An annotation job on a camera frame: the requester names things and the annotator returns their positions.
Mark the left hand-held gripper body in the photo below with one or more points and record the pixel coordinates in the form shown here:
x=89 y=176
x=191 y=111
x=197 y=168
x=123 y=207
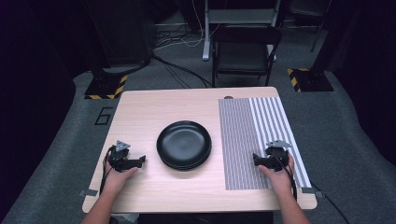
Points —
x=120 y=158

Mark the black folding chair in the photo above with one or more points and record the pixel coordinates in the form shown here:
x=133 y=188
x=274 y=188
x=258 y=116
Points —
x=244 y=56

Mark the white desk frame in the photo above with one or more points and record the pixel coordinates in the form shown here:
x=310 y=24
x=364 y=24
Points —
x=206 y=37

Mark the black plate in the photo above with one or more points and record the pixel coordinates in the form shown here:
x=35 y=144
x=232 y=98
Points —
x=183 y=143
x=199 y=164
x=186 y=169

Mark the grey striped placemat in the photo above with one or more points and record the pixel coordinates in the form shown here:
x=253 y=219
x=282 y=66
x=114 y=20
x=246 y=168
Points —
x=243 y=140

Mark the black yellow striped stand base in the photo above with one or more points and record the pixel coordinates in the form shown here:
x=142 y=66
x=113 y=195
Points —
x=311 y=80
x=106 y=88

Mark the black cabinet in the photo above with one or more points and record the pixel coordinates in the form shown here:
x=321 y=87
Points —
x=121 y=31

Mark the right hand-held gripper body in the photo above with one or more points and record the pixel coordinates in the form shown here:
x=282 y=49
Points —
x=275 y=157

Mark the grey tape strip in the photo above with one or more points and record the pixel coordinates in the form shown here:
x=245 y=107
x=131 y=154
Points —
x=88 y=193
x=311 y=191

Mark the person's left hand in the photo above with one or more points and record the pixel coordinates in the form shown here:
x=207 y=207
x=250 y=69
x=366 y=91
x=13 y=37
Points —
x=116 y=179

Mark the person's right hand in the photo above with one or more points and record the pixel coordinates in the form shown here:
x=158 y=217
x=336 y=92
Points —
x=278 y=181

